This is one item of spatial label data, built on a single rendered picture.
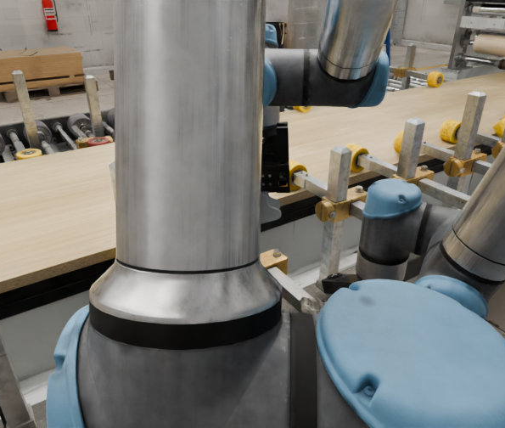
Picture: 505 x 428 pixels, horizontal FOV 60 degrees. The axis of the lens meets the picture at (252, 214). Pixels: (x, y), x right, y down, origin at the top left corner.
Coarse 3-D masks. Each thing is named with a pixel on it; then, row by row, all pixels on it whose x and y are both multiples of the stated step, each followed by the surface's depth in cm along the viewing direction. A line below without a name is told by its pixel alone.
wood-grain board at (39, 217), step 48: (384, 96) 225; (432, 96) 225; (336, 144) 160; (384, 144) 160; (0, 192) 124; (48, 192) 124; (96, 192) 124; (0, 240) 101; (48, 240) 101; (96, 240) 101; (0, 288) 88
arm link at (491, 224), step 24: (504, 168) 40; (480, 192) 43; (504, 192) 40; (480, 216) 42; (504, 216) 41; (456, 240) 45; (480, 240) 43; (504, 240) 41; (432, 264) 48; (456, 264) 45; (480, 264) 44; (504, 264) 43; (432, 288) 45; (456, 288) 44; (480, 288) 45; (480, 312) 44
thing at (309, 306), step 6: (300, 300) 88; (306, 300) 87; (312, 300) 87; (318, 300) 85; (306, 306) 85; (312, 306) 86; (318, 306) 85; (306, 312) 85; (312, 312) 84; (318, 312) 83
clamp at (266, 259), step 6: (264, 252) 102; (270, 252) 102; (264, 258) 100; (270, 258) 100; (276, 258) 100; (282, 258) 100; (264, 264) 98; (270, 264) 98; (276, 264) 99; (282, 264) 100; (282, 270) 101
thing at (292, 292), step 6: (270, 270) 98; (276, 270) 98; (276, 276) 96; (282, 276) 96; (282, 282) 94; (288, 282) 94; (294, 282) 94; (282, 288) 93; (288, 288) 92; (294, 288) 92; (300, 288) 92; (282, 294) 94; (288, 294) 92; (294, 294) 90; (300, 294) 90; (306, 294) 90; (288, 300) 92; (294, 300) 90; (294, 306) 91; (300, 306) 89; (300, 312) 89
